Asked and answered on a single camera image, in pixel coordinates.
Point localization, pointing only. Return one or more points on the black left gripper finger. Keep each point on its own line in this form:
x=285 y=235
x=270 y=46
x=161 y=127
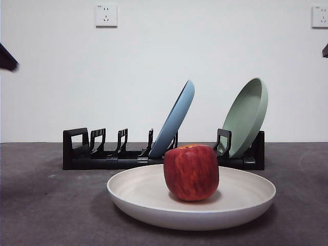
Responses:
x=6 y=60

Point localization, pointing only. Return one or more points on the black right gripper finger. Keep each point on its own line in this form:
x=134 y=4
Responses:
x=326 y=51

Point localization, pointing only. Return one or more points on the red apple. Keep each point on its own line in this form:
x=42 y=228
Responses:
x=191 y=174

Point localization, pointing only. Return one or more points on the cream yellow plate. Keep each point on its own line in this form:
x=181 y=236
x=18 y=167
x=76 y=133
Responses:
x=143 y=202

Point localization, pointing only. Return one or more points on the green plate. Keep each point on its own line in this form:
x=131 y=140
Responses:
x=246 y=115

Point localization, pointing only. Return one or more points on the black plate rack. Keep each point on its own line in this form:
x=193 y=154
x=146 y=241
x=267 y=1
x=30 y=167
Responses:
x=89 y=164

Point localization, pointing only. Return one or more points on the blue plate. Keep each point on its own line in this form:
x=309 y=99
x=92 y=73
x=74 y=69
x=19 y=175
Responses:
x=176 y=118

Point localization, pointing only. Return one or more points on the white wall socket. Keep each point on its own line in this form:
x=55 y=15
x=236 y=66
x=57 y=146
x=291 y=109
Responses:
x=106 y=15
x=320 y=16

